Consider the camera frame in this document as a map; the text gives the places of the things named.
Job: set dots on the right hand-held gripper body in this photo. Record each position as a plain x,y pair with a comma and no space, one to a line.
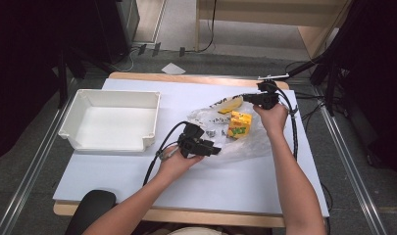
269,98

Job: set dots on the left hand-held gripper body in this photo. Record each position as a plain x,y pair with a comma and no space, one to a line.
192,143

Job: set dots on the yellow drink carton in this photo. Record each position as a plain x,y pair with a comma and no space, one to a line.
240,125

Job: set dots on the clear plastic bag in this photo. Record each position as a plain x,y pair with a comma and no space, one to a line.
248,148

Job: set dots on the person's right hand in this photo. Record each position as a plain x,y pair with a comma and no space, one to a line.
273,119

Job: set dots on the person's left hand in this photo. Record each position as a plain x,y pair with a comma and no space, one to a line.
173,166

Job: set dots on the pale blue board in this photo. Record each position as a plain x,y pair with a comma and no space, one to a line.
212,189

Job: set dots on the black metal stand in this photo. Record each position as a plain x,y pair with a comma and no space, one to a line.
331,91
62,81

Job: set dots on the white paper sheet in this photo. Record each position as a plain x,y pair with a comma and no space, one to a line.
173,68

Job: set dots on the white plastic tray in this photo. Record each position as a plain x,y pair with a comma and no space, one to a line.
114,125

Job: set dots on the person's light clothing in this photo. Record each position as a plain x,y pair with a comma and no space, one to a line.
196,231

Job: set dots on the black chair armrest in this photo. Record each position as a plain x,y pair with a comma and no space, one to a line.
91,209

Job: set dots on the dark cabinet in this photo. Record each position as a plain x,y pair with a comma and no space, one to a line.
117,29

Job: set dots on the wooden shelf frame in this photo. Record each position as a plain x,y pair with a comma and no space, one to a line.
251,13

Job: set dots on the aluminium rail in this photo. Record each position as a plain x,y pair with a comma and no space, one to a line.
36,163
349,163

